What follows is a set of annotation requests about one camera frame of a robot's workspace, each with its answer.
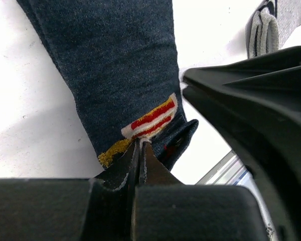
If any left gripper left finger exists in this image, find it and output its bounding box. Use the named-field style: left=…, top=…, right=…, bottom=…
left=0, top=142, right=139, bottom=240

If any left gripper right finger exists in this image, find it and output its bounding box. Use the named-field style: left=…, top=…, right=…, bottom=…
left=131, top=142, right=268, bottom=240

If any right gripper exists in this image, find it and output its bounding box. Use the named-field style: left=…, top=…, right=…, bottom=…
left=183, top=46, right=301, bottom=240

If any dark blue patterned sock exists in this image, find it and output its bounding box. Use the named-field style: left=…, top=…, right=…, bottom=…
left=19, top=1, right=198, bottom=169

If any grey striped sock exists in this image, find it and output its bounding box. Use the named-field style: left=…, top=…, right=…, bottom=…
left=245, top=0, right=301, bottom=58

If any aluminium frame rail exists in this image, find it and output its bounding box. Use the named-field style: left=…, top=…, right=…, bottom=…
left=197, top=151, right=278, bottom=241

